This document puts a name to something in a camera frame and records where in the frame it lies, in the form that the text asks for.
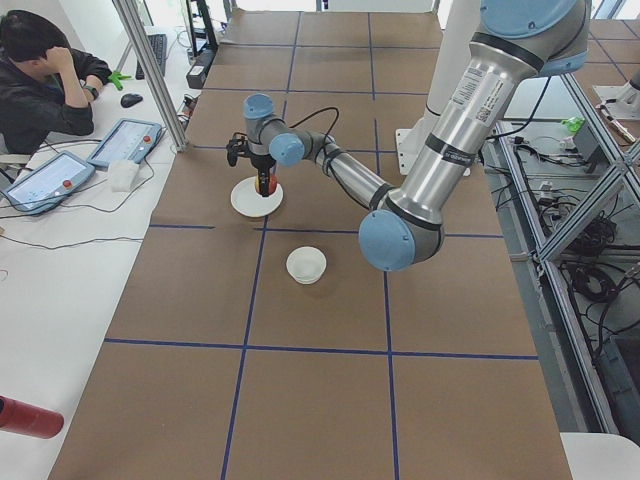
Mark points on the red yellow apple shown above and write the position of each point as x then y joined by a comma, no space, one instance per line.
272,185

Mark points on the black control box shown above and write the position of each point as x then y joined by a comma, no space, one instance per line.
198,73

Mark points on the grey box with green part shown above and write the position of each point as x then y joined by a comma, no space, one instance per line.
580,139

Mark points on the aluminium frame rail right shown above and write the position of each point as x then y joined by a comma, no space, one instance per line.
572,229

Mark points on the green plastic toy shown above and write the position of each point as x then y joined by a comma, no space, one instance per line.
117,79

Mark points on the blue teach pendant near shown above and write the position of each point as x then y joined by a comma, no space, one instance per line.
48,185

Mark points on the white plastic bowl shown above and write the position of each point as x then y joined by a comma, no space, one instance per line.
306,264

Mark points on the black computer mouse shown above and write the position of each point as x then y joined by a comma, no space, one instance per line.
130,99

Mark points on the white tissue pack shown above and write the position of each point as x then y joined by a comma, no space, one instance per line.
121,175

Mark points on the blue teach pendant far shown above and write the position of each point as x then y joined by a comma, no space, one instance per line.
129,139

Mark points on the person in black jacket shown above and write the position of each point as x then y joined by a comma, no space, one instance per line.
46,85

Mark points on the aluminium frame post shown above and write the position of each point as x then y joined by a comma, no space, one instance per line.
128,14

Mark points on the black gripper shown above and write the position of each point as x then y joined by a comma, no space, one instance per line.
261,163

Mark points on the red cylinder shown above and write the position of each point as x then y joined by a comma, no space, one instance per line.
30,420

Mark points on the white round plate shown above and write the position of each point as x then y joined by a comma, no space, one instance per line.
248,202

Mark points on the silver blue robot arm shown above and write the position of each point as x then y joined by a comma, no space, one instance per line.
514,41

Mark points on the blue teach pendant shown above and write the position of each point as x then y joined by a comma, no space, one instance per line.
48,185
129,139

